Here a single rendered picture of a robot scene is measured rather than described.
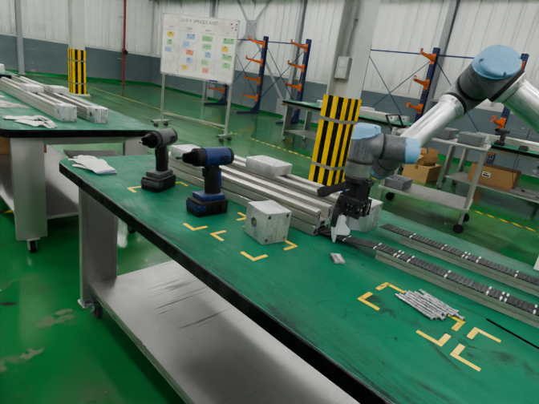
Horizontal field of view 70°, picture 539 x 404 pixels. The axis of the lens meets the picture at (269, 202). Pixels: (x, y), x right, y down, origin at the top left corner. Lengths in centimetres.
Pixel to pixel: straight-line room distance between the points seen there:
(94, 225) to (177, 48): 570
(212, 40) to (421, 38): 478
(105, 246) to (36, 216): 83
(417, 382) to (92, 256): 150
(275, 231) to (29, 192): 179
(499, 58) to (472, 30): 795
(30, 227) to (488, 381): 242
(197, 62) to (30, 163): 486
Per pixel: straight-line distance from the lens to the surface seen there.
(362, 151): 112
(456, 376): 83
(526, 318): 111
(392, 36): 1001
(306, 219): 122
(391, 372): 77
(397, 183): 430
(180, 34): 728
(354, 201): 114
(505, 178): 604
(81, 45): 1117
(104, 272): 199
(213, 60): 687
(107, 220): 187
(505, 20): 918
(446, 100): 142
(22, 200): 262
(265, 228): 109
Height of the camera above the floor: 125
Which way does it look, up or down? 18 degrees down
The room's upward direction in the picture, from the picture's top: 9 degrees clockwise
